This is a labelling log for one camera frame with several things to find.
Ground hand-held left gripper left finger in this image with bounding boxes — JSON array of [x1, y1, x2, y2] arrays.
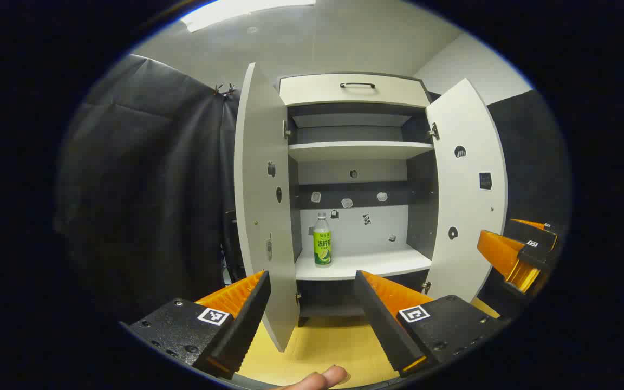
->
[[120, 270, 272, 379]]

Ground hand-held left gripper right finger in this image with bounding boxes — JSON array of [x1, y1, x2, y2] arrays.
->
[[353, 270, 511, 378]]

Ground white cabinet door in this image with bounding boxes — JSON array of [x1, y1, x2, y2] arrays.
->
[[234, 62, 300, 353], [425, 79, 508, 303]]

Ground grey white cabinet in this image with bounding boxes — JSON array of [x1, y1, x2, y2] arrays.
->
[[277, 71, 441, 328]]

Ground green label plastic bottle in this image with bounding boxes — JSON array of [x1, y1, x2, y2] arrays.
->
[[313, 212, 333, 268]]

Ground white cabinet shelf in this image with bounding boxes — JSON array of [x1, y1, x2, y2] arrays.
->
[[288, 141, 435, 163], [294, 243, 432, 281]]

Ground white cabinet drawer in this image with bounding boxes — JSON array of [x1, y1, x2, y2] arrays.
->
[[279, 74, 432, 108]]

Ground black backdrop cloth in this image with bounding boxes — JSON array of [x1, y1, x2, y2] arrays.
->
[[55, 54, 570, 326]]

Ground ceiling light panel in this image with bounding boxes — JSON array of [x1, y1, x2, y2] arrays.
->
[[180, 0, 316, 33]]

